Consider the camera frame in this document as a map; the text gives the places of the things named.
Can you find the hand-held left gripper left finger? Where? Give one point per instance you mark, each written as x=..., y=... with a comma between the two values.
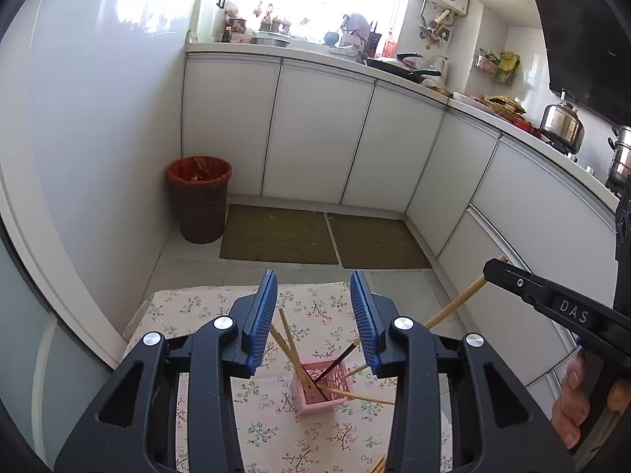
x=261, y=325

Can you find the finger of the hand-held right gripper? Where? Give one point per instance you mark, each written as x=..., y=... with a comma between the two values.
x=552, y=300

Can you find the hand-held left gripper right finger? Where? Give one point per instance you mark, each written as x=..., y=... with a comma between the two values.
x=367, y=325

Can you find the black chopstick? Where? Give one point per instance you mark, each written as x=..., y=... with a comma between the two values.
x=340, y=357

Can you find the bunch of wooden chopsticks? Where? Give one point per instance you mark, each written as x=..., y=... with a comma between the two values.
x=362, y=397

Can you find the pale wooden chopstick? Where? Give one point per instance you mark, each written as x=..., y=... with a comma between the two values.
x=382, y=464
x=458, y=300
x=374, y=468

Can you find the pink perforated utensil holder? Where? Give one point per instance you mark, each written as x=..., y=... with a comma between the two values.
x=315, y=406

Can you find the person's right hand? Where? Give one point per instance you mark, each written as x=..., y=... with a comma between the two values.
x=572, y=404

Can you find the white base cabinet with drawers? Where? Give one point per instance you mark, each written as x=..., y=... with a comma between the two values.
x=532, y=207

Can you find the floral tablecloth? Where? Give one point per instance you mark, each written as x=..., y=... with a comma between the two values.
x=276, y=433

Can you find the steel steamer pot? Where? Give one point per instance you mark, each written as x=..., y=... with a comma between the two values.
x=622, y=157

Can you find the brown trash bin red liner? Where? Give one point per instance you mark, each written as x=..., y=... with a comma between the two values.
x=199, y=212

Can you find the steel kettle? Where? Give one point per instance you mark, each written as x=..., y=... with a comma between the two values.
x=562, y=125

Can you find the white base cabinet with doors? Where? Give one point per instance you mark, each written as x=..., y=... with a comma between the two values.
x=315, y=133

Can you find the woven basket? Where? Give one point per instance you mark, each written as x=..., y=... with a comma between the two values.
x=505, y=106

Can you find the frosted glass sliding door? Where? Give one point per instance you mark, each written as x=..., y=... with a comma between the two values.
x=64, y=379

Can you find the yellow packet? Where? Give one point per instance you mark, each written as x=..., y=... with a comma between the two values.
x=507, y=66

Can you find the black range hood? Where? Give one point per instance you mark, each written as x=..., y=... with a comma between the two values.
x=581, y=44

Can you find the white jug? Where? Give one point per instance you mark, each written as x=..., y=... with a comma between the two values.
x=442, y=71

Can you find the black frying pan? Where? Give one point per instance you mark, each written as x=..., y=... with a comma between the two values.
x=394, y=66

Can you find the red bottle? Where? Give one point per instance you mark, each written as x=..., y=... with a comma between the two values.
x=390, y=47

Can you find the dark knife block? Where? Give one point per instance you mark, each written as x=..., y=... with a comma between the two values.
x=375, y=39

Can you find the metal basin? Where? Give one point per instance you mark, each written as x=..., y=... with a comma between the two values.
x=270, y=39

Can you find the white plastic bag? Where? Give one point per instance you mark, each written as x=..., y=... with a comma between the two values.
x=356, y=27

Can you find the group of small jars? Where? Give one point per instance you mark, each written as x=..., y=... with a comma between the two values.
x=236, y=24

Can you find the pale cutting board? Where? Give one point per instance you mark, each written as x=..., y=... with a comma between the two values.
x=204, y=15

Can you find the wall rack with packets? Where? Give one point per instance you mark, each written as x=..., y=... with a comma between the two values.
x=487, y=63

